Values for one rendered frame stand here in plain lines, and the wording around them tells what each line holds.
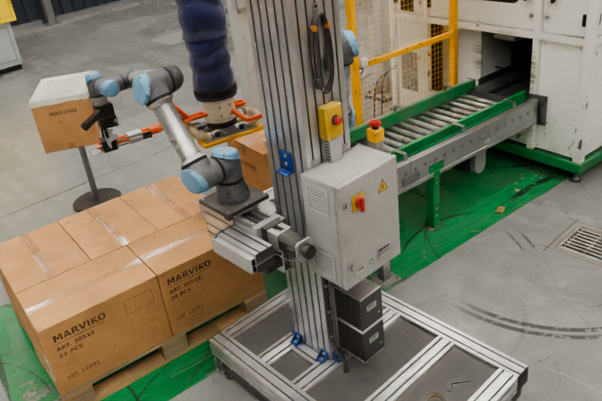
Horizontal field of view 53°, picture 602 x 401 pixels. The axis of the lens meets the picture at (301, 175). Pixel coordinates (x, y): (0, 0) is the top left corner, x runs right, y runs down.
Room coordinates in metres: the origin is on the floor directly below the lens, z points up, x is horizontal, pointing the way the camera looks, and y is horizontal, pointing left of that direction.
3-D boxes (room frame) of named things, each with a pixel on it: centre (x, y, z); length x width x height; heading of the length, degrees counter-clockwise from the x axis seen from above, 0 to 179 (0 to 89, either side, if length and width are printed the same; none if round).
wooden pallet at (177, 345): (2.96, 1.06, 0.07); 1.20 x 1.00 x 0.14; 124
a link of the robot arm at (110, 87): (2.70, 0.81, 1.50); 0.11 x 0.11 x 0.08; 44
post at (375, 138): (3.00, -0.43, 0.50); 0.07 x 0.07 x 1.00; 34
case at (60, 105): (4.52, 1.71, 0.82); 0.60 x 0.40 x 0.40; 10
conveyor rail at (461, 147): (3.48, -0.82, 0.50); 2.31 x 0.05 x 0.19; 124
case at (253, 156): (3.29, 0.05, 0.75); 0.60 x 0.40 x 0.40; 123
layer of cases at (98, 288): (2.96, 1.06, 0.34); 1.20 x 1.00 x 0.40; 124
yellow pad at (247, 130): (2.96, 0.34, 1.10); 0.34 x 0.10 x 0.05; 118
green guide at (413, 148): (3.73, -1.08, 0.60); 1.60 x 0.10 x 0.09; 124
